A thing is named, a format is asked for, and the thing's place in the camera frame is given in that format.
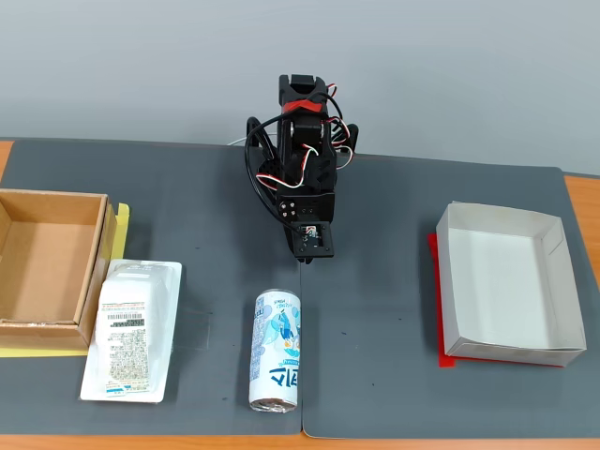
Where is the red tape strip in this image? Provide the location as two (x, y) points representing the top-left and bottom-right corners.
(281, 97), (322, 115)

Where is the white paper box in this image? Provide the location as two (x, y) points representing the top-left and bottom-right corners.
(435, 201), (588, 368)

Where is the white blue drink can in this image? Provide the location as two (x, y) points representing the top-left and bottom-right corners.
(247, 289), (302, 414)

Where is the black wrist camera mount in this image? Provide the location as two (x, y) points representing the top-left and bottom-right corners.
(292, 220), (338, 261)

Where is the red paper sheet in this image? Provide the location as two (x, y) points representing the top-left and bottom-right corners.
(426, 232), (563, 370)

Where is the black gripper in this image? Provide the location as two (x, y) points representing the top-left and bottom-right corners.
(276, 188), (338, 266)

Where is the red white servo wire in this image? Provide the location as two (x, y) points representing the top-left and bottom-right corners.
(255, 143), (322, 190)
(322, 82), (359, 171)

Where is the dark grey table mat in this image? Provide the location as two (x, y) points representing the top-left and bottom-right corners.
(299, 152), (583, 441)
(0, 138), (304, 437)

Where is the brown cardboard box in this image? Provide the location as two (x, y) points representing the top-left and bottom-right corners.
(0, 187), (118, 352)

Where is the white plastic food package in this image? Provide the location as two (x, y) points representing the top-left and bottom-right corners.
(79, 258), (184, 405)

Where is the yellow paper sheet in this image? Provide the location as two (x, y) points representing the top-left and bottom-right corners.
(0, 202), (132, 359)

